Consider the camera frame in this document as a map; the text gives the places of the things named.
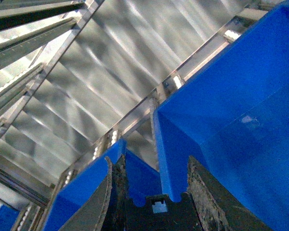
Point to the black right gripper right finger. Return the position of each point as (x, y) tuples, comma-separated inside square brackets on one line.
[(217, 208)]

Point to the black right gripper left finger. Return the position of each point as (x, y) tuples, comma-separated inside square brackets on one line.
[(105, 209)]

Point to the yellow push button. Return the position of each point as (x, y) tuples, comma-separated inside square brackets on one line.
[(160, 213)]

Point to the blue left plastic bin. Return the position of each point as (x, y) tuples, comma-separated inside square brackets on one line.
[(143, 181)]

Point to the blue plastic bin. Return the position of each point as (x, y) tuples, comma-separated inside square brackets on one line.
[(143, 181), (233, 117)]

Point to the blue right plastic bin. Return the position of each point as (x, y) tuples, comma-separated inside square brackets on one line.
[(233, 117)]

